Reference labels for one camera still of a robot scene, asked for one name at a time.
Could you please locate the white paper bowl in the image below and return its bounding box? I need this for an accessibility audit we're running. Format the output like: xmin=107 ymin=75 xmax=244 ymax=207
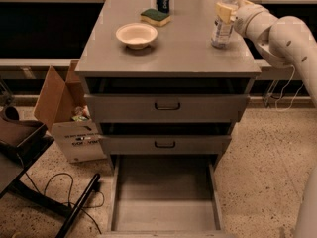
xmin=116 ymin=23 xmax=158 ymax=50

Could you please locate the black chair base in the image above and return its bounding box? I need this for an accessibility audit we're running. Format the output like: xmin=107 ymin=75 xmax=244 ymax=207
xmin=0 ymin=136 xmax=100 ymax=238

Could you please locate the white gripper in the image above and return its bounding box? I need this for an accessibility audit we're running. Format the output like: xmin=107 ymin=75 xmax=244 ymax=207
xmin=216 ymin=0 xmax=277 ymax=39

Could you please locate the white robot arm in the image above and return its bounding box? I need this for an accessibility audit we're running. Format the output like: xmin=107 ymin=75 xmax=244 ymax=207
xmin=215 ymin=0 xmax=317 ymax=238

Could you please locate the yellow green sponge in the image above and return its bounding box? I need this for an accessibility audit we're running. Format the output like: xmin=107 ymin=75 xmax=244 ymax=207
xmin=141 ymin=9 xmax=171 ymax=27

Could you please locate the grey drawer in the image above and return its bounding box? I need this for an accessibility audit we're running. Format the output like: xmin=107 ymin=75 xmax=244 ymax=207
xmin=85 ymin=77 xmax=250 ymax=123
xmin=98 ymin=155 xmax=236 ymax=238
xmin=100 ymin=122 xmax=232 ymax=155

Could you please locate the top grey drawer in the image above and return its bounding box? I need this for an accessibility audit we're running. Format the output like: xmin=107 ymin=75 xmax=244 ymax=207
xmin=85 ymin=77 xmax=250 ymax=123

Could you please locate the clear plastic water bottle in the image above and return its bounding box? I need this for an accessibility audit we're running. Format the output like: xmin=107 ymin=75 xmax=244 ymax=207
xmin=211 ymin=0 xmax=238 ymax=49

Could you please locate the bottom grey drawer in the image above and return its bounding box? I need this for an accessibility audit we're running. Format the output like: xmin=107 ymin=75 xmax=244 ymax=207
xmin=98 ymin=155 xmax=236 ymax=238

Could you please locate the white hanging cable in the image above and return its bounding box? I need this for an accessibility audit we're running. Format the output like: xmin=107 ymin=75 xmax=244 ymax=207
xmin=273 ymin=64 xmax=305 ymax=112

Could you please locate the open cardboard box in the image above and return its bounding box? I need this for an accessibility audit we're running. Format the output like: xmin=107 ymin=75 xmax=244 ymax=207
xmin=34 ymin=60 xmax=106 ymax=163

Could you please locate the grey drawer cabinet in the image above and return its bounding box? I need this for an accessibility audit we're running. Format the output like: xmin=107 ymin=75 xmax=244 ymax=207
xmin=76 ymin=0 xmax=261 ymax=157

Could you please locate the middle grey drawer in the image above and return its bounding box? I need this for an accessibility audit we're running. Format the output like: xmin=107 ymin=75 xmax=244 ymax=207
xmin=100 ymin=122 xmax=232 ymax=155

